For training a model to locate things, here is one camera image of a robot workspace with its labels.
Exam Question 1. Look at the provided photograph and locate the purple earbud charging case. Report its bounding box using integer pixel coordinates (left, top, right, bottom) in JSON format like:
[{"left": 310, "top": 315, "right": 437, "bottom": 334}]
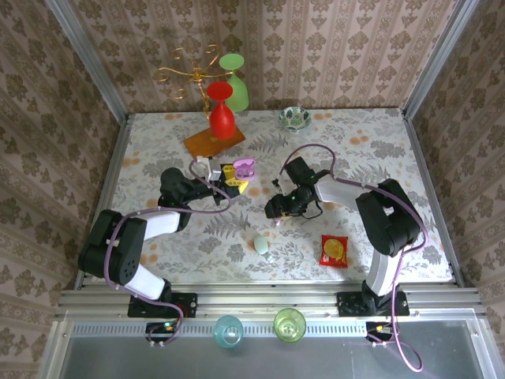
[{"left": 232, "top": 157, "right": 257, "bottom": 182}]

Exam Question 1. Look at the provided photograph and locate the red plastic wine glass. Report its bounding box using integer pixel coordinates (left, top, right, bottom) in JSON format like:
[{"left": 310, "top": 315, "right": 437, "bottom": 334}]
[{"left": 206, "top": 81, "right": 237, "bottom": 141}]

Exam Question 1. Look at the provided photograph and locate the green white patterned bowl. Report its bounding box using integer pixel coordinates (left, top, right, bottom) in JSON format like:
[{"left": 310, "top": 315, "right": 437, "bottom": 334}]
[{"left": 279, "top": 106, "right": 312, "bottom": 134}]

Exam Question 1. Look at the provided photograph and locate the red snack packet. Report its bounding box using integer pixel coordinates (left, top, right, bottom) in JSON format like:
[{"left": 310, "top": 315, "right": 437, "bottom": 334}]
[{"left": 318, "top": 234, "right": 350, "bottom": 268}]

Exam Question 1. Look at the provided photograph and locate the green plastic wine glass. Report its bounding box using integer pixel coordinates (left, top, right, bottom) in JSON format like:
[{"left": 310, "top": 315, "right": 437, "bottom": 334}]
[{"left": 218, "top": 53, "right": 250, "bottom": 112}]

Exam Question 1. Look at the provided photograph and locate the green glass cup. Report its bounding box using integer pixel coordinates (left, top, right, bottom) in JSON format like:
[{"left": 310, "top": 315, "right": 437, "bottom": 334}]
[{"left": 273, "top": 306, "right": 308, "bottom": 343}]

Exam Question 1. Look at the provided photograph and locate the teal glass cup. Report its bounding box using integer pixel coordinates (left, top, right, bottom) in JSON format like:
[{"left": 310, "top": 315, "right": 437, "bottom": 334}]
[{"left": 212, "top": 314, "right": 245, "bottom": 350}]

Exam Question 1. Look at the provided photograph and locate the black controller board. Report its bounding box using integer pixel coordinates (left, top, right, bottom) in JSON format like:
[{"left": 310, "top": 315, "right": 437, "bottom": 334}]
[
  {"left": 145, "top": 320, "right": 183, "bottom": 343},
  {"left": 365, "top": 320, "right": 395, "bottom": 343}
]

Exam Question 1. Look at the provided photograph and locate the grey metal shelf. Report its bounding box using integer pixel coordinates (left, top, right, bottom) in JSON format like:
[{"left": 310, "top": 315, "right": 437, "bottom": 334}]
[{"left": 39, "top": 317, "right": 505, "bottom": 379}]

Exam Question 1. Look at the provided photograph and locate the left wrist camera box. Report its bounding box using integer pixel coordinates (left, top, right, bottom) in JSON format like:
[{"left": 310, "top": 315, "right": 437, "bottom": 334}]
[{"left": 196, "top": 156, "right": 224, "bottom": 183}]

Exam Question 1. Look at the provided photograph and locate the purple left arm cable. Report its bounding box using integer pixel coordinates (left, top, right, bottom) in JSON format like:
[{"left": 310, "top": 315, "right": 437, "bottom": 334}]
[{"left": 103, "top": 157, "right": 234, "bottom": 348}]

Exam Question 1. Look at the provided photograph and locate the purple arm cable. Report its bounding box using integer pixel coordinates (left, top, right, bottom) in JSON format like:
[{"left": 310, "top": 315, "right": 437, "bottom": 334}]
[
  {"left": 103, "top": 157, "right": 234, "bottom": 348},
  {"left": 279, "top": 144, "right": 430, "bottom": 373}
]

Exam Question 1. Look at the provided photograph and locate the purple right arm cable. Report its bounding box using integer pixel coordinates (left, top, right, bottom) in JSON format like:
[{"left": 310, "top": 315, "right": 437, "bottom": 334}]
[{"left": 279, "top": 144, "right": 430, "bottom": 373}]

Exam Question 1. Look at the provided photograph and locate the gold wire glass rack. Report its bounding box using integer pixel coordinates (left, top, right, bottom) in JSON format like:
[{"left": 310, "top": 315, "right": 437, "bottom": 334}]
[{"left": 156, "top": 43, "right": 246, "bottom": 158}]

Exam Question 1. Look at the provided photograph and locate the aluminium table side rail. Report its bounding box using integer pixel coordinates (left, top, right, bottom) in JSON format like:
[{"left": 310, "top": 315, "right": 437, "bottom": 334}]
[
  {"left": 73, "top": 113, "right": 133, "bottom": 291},
  {"left": 401, "top": 111, "right": 466, "bottom": 289}
]

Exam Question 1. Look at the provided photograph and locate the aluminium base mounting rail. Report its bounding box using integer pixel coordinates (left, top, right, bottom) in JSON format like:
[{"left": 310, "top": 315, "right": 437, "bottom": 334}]
[{"left": 54, "top": 282, "right": 490, "bottom": 319}]

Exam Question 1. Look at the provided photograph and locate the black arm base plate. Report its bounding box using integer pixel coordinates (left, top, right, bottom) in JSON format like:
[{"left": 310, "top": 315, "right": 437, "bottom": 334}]
[
  {"left": 337, "top": 291, "right": 411, "bottom": 317},
  {"left": 128, "top": 292, "right": 198, "bottom": 318}
]

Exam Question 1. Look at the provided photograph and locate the aluminium frame corner post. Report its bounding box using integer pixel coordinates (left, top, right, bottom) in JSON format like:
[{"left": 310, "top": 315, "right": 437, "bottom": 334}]
[
  {"left": 402, "top": 0, "right": 488, "bottom": 119},
  {"left": 43, "top": 0, "right": 131, "bottom": 119}
]

